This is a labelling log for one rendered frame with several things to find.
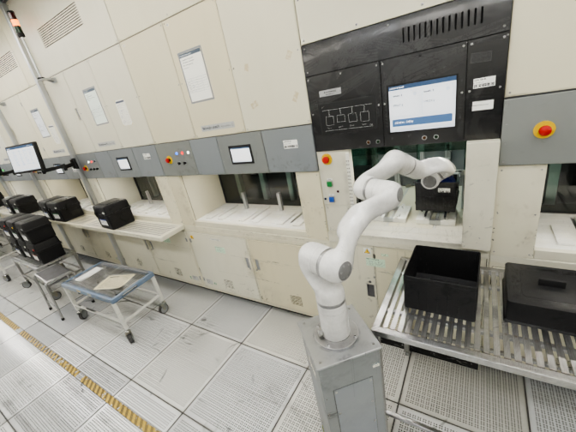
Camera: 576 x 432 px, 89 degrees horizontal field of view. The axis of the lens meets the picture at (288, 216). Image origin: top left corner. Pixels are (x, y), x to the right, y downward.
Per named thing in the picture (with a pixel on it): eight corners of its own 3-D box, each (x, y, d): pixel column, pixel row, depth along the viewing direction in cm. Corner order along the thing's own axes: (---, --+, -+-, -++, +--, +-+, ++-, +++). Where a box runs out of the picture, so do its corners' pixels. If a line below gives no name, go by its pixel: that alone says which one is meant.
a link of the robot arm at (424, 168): (425, 142, 127) (453, 159, 147) (393, 162, 138) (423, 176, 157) (433, 159, 124) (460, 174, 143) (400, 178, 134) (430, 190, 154)
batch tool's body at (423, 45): (339, 336, 221) (296, 46, 147) (375, 267, 292) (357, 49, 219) (478, 377, 174) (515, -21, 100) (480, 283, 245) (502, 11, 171)
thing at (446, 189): (412, 216, 179) (411, 166, 167) (418, 202, 194) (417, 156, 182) (459, 219, 166) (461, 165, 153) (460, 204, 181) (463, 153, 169)
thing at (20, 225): (21, 243, 343) (9, 223, 333) (49, 231, 364) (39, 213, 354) (31, 246, 326) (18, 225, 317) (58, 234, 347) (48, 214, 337)
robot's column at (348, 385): (339, 482, 140) (316, 370, 111) (320, 424, 165) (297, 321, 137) (392, 459, 144) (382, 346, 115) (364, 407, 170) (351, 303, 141)
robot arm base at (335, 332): (323, 357, 116) (316, 321, 109) (309, 325, 133) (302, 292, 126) (367, 342, 119) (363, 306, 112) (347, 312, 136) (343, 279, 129)
